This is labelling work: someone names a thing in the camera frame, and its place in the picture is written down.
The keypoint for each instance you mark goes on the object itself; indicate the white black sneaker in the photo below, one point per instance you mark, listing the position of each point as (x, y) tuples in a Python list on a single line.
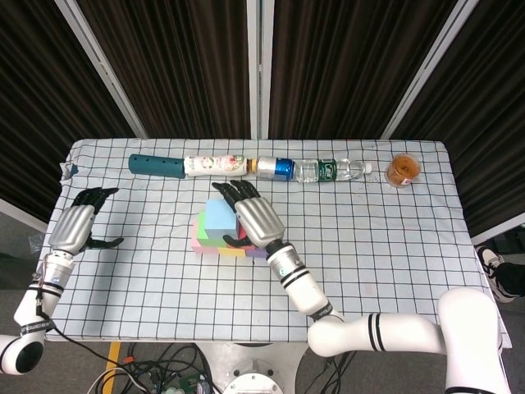
[(490, 267)]

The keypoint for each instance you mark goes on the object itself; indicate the teal tape piece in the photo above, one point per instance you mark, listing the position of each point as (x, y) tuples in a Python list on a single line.
[(72, 169)]

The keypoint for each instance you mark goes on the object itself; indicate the white aluminium frame bar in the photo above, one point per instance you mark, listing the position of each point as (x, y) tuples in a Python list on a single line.
[(502, 230), (22, 215)]

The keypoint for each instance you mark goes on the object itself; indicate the white black grid tablecloth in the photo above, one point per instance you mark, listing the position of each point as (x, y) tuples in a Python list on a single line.
[(184, 299)]

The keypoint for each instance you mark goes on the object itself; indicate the white aluminium frame post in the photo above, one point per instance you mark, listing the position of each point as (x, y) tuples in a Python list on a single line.
[(428, 70), (102, 70), (259, 61)]

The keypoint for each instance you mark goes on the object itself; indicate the clear green-label water bottle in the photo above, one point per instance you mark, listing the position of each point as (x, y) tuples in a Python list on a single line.
[(328, 171)]

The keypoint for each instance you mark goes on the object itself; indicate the pink foam cube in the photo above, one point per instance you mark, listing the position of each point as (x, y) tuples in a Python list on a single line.
[(197, 242)]

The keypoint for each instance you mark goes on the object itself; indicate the black trouser leg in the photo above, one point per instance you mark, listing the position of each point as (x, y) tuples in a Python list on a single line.
[(514, 279)]

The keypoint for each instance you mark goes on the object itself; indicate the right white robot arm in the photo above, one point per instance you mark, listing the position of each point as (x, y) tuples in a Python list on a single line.
[(369, 324)]

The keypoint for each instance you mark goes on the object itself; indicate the black pleated curtain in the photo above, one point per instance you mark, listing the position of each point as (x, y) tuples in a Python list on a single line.
[(33, 102), (340, 61), (172, 61), (492, 102)]

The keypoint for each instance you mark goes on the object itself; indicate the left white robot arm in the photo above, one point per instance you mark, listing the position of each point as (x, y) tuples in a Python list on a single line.
[(28, 312)]

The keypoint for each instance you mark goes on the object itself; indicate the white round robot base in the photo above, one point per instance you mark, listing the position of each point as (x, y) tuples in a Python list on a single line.
[(254, 369)]

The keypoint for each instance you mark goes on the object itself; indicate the green foam cube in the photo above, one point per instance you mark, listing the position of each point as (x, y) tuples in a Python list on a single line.
[(202, 232)]

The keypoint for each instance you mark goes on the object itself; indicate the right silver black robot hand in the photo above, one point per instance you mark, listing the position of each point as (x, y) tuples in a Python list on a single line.
[(258, 219)]

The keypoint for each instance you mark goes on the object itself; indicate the purple foam cube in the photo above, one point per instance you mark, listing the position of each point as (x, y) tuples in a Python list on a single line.
[(257, 252)]

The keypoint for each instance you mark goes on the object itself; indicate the yellow floor tape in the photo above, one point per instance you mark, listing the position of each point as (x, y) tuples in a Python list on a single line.
[(113, 355)]

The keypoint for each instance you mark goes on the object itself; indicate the clear cup with orange contents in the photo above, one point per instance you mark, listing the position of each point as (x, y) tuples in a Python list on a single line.
[(403, 169)]

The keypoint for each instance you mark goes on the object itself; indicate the yellow foam cube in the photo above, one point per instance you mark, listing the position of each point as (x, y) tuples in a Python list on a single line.
[(231, 251)]

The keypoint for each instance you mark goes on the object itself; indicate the light blue foam cube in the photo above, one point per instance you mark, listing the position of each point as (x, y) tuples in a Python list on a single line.
[(219, 219)]

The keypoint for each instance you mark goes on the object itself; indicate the white floral drink bottle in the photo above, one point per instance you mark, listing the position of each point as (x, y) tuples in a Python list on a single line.
[(213, 166)]

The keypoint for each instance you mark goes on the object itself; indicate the teal cylindrical case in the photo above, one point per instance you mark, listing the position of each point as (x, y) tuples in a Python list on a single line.
[(156, 166)]

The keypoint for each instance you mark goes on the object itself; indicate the red foam cube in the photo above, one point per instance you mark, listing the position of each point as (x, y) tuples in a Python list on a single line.
[(242, 230)]

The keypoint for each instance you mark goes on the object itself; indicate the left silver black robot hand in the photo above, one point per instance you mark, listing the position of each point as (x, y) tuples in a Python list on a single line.
[(71, 232)]

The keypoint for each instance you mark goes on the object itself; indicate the silver blue drink can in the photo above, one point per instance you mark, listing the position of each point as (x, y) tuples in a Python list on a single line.
[(275, 168)]

